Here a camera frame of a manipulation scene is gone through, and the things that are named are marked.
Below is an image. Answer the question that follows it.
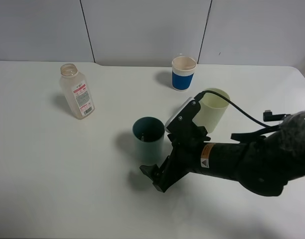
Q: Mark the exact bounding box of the pale green plastic cup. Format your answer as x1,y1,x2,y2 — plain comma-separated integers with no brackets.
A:
192,93,229,133

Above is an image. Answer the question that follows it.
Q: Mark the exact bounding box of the teal plastic cup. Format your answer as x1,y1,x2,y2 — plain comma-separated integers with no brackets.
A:
132,117,165,165

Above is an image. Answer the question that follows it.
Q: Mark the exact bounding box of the clear plastic drink bottle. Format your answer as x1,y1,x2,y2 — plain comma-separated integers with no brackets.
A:
59,63,95,120

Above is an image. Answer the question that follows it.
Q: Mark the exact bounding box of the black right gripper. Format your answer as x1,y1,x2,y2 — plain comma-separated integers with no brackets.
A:
140,124,210,192

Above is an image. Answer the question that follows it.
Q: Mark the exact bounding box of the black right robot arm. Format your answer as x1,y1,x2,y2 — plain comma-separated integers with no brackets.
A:
140,111,305,197

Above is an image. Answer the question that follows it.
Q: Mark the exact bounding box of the blue sleeved glass cup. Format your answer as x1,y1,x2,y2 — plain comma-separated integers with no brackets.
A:
172,55,197,91

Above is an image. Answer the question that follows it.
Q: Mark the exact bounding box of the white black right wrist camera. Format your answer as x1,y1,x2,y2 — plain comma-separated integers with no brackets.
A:
164,97,201,133

